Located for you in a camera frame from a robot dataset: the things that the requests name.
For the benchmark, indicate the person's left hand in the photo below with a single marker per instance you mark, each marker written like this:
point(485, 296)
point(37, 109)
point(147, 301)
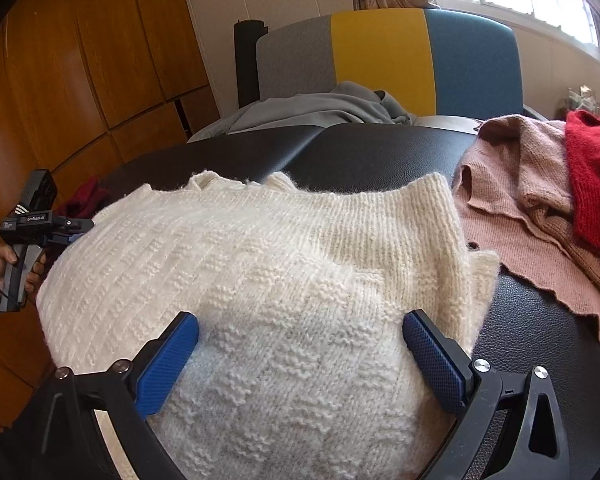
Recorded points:
point(2, 260)

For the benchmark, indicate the dark red cloth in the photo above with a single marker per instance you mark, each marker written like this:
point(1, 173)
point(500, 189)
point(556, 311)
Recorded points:
point(85, 197)

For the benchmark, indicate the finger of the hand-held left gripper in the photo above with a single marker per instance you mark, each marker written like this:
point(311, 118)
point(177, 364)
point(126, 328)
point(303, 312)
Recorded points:
point(70, 224)

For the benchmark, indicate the black rolled mat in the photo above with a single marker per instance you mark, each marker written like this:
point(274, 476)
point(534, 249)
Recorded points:
point(245, 60)

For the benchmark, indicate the grey garment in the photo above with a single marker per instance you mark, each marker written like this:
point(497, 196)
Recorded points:
point(305, 110)

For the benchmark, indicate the red knit sweater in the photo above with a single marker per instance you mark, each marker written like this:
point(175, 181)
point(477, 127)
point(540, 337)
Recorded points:
point(595, 185)

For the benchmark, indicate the cream knit sweater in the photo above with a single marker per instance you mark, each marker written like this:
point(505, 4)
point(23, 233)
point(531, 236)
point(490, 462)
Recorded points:
point(260, 270)

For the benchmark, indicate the grey yellow blue upholstered chair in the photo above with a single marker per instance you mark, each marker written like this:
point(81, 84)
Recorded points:
point(380, 50)

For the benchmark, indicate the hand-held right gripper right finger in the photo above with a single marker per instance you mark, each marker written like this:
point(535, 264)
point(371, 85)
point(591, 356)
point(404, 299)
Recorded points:
point(435, 365)

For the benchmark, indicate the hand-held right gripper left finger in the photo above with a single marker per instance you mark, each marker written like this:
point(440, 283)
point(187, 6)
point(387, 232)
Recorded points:
point(165, 370)

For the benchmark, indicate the pink knit sweater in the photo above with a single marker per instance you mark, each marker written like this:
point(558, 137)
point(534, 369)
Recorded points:
point(510, 210)

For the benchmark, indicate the cluster of jars and boxes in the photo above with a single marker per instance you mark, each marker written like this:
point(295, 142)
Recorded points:
point(585, 97)

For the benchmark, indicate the wooden wardrobe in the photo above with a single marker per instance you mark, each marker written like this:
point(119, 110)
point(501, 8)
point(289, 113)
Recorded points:
point(105, 35)

